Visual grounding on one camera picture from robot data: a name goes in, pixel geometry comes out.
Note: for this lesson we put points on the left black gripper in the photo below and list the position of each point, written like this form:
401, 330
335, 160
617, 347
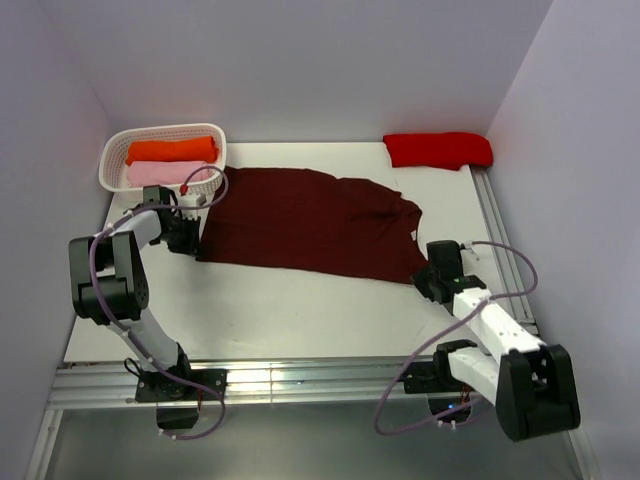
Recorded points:
190, 247

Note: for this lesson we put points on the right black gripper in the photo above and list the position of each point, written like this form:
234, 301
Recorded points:
419, 280

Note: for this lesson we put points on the dark red t-shirt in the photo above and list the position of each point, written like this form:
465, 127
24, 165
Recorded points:
312, 221

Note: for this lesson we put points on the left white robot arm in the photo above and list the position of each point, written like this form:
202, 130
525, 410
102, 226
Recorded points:
109, 286

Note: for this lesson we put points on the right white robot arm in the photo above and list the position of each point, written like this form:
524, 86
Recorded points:
530, 384

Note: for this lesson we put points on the pink rolled t-shirt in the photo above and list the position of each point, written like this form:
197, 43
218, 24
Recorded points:
141, 174

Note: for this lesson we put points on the orange rolled t-shirt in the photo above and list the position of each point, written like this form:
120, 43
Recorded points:
202, 149

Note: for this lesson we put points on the white plastic basket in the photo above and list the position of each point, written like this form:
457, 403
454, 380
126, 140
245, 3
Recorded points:
204, 180

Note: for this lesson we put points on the bright red folded t-shirt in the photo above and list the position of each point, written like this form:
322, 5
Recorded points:
448, 151

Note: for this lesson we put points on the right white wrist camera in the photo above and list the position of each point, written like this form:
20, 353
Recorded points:
468, 247

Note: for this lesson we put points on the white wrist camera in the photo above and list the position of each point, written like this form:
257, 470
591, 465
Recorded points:
192, 205
468, 247

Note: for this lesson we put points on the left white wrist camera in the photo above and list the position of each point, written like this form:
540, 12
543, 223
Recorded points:
192, 205

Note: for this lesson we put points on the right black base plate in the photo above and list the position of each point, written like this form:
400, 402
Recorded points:
433, 376

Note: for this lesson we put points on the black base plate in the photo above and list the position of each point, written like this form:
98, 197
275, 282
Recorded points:
210, 382
433, 376

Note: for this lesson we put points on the aluminium side rail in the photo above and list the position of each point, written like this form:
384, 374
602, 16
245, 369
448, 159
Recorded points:
507, 267

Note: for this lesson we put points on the aluminium front rail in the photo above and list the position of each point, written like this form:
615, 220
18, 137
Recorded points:
110, 386

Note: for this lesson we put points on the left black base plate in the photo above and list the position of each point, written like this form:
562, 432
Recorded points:
210, 382

